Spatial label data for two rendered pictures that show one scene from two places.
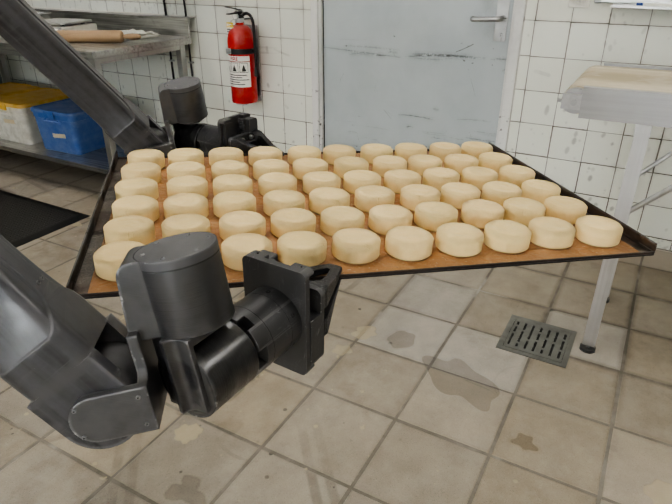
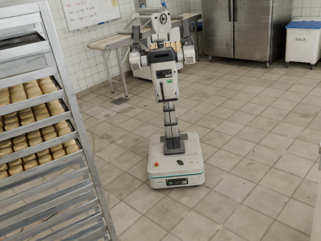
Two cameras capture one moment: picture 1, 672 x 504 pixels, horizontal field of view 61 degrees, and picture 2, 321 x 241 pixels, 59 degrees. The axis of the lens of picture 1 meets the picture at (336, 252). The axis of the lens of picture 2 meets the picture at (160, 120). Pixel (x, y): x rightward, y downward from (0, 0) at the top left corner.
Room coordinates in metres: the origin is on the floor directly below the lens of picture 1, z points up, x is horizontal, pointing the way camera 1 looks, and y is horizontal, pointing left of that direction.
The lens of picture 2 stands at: (-0.19, 3.24, 1.86)
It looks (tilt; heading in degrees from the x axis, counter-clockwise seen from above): 28 degrees down; 288
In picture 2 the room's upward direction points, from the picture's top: 9 degrees counter-clockwise
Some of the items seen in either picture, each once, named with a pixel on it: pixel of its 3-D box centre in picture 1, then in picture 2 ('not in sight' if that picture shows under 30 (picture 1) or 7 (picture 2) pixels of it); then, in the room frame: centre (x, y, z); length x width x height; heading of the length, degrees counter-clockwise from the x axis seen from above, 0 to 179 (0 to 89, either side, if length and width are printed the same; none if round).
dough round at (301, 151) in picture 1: (304, 156); not in sight; (0.83, 0.05, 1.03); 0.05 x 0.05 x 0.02
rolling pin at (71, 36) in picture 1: (89, 36); not in sight; (3.31, 1.34, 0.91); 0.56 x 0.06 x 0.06; 89
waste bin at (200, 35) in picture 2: not in sight; (197, 38); (0.82, -3.42, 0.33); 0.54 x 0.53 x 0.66; 151
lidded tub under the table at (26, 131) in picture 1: (37, 115); not in sight; (3.81, 1.99, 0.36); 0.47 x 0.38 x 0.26; 151
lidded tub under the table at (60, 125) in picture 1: (83, 123); not in sight; (3.59, 1.60, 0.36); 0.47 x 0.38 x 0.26; 153
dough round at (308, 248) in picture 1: (301, 248); not in sight; (0.52, 0.03, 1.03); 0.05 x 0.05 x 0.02
